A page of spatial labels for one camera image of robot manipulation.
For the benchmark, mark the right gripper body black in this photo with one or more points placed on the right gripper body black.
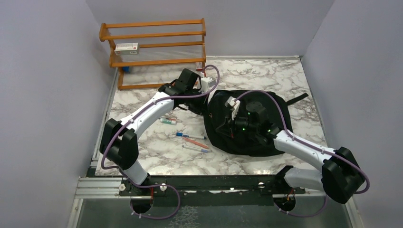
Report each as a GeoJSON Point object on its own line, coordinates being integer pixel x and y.
{"type": "Point", "coordinates": [241, 125]}

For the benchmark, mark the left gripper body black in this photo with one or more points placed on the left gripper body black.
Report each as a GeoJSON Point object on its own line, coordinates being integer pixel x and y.
{"type": "Point", "coordinates": [195, 104]}

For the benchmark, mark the black student backpack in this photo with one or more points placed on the black student backpack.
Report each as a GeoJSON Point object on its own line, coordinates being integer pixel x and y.
{"type": "Point", "coordinates": [278, 113]}

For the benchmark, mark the white green glue stick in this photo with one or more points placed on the white green glue stick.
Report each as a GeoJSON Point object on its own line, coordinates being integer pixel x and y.
{"type": "Point", "coordinates": [168, 121]}

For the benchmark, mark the orange pen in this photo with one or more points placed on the orange pen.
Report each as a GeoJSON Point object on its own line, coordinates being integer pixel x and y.
{"type": "Point", "coordinates": [196, 143]}

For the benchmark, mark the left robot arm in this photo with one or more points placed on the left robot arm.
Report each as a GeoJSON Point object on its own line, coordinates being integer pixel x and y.
{"type": "Point", "coordinates": [119, 142]}

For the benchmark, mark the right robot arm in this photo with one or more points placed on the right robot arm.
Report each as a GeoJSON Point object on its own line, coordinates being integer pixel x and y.
{"type": "Point", "coordinates": [335, 171]}

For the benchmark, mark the small red white box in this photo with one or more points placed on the small red white box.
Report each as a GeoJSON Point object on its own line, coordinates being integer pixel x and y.
{"type": "Point", "coordinates": [199, 65]}

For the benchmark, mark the wooden shelf rack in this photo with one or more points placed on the wooden shelf rack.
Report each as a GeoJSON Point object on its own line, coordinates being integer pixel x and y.
{"type": "Point", "coordinates": [163, 47]}

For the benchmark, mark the blue capped marker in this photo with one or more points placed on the blue capped marker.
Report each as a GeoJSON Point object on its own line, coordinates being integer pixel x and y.
{"type": "Point", "coordinates": [179, 134]}

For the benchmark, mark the white blue marker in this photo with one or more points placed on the white blue marker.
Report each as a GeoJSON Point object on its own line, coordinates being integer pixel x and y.
{"type": "Point", "coordinates": [196, 149]}

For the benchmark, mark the white red box on shelf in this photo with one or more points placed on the white red box on shelf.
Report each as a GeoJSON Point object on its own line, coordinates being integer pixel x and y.
{"type": "Point", "coordinates": [122, 49]}

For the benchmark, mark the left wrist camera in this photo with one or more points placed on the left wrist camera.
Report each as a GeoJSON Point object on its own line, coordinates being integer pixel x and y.
{"type": "Point", "coordinates": [207, 83]}

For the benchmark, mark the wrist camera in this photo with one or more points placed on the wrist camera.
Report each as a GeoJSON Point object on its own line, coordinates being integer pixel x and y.
{"type": "Point", "coordinates": [207, 83]}
{"type": "Point", "coordinates": [233, 104]}

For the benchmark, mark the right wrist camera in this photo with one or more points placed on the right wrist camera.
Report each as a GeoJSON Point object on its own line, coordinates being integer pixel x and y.
{"type": "Point", "coordinates": [233, 104]}

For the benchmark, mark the black mounting rail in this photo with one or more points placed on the black mounting rail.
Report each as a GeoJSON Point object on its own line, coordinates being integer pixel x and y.
{"type": "Point", "coordinates": [193, 190]}

